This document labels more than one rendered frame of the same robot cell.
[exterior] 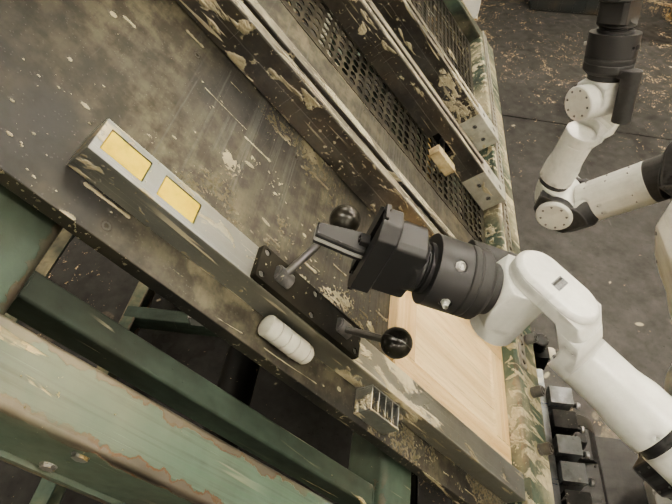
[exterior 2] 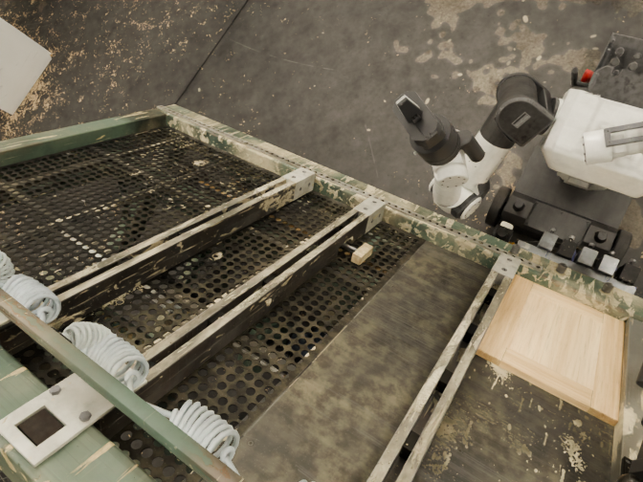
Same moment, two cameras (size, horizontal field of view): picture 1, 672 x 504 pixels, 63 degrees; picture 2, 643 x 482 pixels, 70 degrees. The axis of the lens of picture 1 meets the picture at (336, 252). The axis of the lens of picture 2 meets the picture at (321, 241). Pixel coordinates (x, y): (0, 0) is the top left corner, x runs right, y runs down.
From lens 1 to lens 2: 0.88 m
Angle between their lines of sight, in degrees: 22
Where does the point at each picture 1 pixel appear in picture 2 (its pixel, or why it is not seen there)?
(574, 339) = not seen: outside the picture
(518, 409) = (579, 294)
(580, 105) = (456, 181)
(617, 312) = not seen: hidden behind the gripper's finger
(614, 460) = (535, 187)
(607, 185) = (481, 167)
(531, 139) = (221, 82)
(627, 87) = (473, 147)
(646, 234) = (352, 48)
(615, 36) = (445, 142)
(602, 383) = not seen: outside the picture
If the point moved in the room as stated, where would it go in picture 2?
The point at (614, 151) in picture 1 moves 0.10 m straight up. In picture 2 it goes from (261, 23) to (254, 13)
